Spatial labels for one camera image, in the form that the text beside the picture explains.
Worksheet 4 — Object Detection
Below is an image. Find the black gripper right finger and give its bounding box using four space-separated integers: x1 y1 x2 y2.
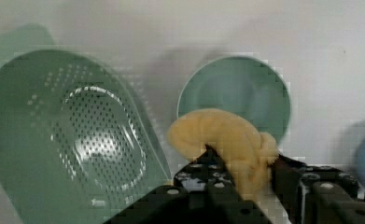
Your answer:
271 155 365 224

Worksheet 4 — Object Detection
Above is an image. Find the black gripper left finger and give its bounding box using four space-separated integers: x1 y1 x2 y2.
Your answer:
104 146 272 224

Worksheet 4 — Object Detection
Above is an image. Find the yellow plush banana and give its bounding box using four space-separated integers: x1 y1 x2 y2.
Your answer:
167 108 279 201

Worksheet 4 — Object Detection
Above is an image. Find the green mug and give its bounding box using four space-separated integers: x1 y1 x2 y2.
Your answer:
176 56 291 142

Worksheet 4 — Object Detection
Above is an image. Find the green colander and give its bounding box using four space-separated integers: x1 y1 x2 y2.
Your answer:
0 24 170 224

